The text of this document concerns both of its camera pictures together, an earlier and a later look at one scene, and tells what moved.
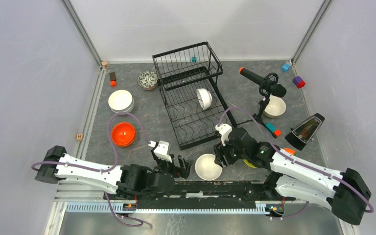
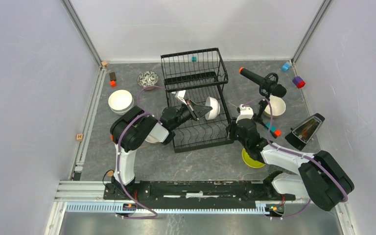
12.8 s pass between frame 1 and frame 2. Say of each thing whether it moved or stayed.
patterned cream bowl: moved
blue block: stayed
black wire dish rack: moved
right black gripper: moved
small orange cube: stayed
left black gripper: moved
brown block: stayed
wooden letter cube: stayed
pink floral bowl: stayed
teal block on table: stayed
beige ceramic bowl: stayed
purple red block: stayed
